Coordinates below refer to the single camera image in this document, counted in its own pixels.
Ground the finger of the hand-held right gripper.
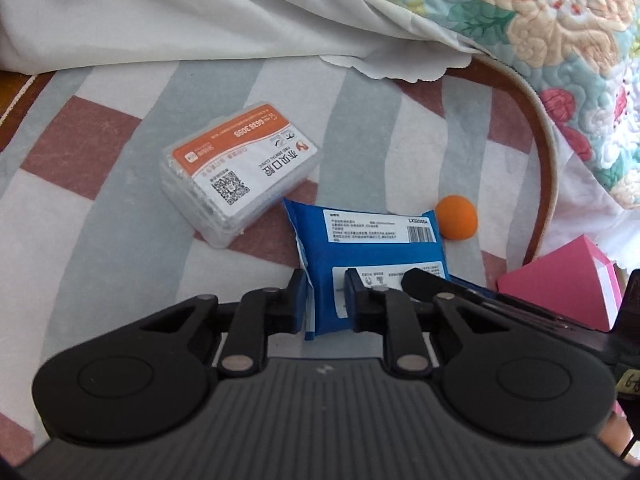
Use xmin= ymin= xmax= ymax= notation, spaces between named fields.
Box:
xmin=402 ymin=269 xmax=496 ymax=308

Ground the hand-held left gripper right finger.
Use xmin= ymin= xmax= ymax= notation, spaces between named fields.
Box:
xmin=345 ymin=267 xmax=521 ymax=378

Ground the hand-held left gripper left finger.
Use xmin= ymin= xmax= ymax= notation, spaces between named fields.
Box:
xmin=125 ymin=269 xmax=307 ymax=378

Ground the pink cardboard box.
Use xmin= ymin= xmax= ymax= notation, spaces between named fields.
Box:
xmin=496 ymin=234 xmax=623 ymax=333

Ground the blue wet wipes packet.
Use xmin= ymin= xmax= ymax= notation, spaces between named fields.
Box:
xmin=282 ymin=197 xmax=451 ymax=341

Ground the clear plastic card box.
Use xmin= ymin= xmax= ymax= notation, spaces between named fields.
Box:
xmin=160 ymin=101 xmax=321 ymax=250

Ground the orange egg-shaped ball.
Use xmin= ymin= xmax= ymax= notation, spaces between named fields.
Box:
xmin=434 ymin=194 xmax=478 ymax=241

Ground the checkered rug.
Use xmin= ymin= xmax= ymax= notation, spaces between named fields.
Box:
xmin=0 ymin=52 xmax=558 ymax=461

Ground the floral quilt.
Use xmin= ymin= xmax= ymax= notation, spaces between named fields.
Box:
xmin=305 ymin=0 xmax=640 ymax=211

